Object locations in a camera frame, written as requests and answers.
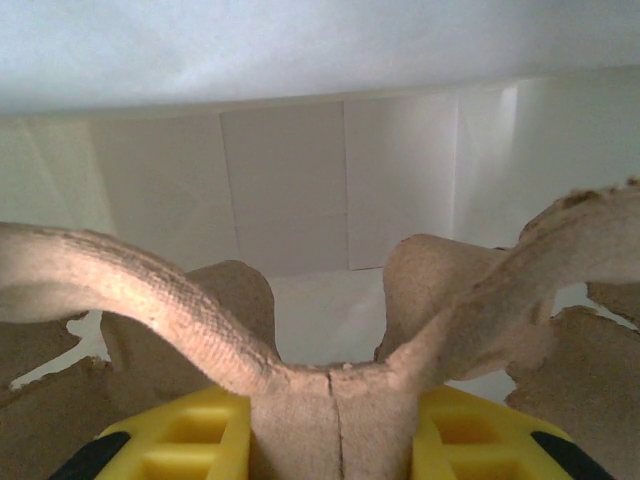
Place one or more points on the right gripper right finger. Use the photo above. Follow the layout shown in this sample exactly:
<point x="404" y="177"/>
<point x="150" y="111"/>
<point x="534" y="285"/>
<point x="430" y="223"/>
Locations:
<point x="475" y="445"/>

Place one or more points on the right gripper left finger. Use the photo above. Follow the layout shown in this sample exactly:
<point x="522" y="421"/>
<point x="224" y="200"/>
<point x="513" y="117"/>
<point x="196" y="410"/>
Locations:
<point x="165" y="440"/>

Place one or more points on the brown pulp cup carrier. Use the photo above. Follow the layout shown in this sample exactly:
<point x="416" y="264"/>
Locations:
<point x="330" y="425"/>

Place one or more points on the white paper takeout bag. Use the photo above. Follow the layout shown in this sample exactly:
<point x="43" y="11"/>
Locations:
<point x="300" y="175"/>

